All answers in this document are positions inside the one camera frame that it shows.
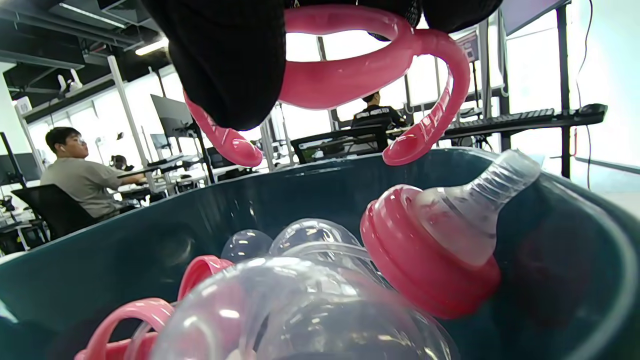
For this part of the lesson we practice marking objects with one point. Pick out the white metal pillar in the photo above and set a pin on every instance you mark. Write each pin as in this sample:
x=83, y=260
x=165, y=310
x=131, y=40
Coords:
x=127, y=115

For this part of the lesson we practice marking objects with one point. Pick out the black rolling workstation stand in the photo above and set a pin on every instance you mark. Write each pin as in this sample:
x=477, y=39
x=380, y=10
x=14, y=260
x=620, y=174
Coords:
x=565, y=75

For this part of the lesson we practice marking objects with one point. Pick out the long ceiling light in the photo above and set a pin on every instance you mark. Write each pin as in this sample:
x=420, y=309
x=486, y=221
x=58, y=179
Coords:
x=150, y=46
x=92, y=15

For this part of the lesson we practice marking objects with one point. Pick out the black computer mouse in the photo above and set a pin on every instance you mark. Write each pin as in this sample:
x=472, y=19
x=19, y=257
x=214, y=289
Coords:
x=592, y=108

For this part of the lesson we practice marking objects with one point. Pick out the clear dome bottle cap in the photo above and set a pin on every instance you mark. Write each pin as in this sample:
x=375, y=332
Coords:
x=312, y=232
x=245, y=245

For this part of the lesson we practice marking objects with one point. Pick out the clear plastic baby bottle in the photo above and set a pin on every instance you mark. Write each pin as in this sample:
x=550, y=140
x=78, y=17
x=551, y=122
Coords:
x=300, y=320

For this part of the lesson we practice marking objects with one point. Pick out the teal plastic basin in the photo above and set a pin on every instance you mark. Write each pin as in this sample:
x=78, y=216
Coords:
x=125, y=250

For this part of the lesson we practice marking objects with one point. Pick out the black keyboard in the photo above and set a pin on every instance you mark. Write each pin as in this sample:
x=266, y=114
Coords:
x=500, y=120

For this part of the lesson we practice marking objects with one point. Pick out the person's right hand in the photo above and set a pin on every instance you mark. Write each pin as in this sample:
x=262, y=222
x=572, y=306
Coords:
x=225, y=60

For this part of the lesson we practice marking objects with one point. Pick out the black desk monitor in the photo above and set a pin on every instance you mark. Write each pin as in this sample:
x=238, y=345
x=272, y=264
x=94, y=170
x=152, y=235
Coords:
x=170, y=115

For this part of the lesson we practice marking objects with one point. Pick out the pink bottle screw collar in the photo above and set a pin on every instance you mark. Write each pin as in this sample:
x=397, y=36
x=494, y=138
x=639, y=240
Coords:
x=425, y=270
x=200, y=272

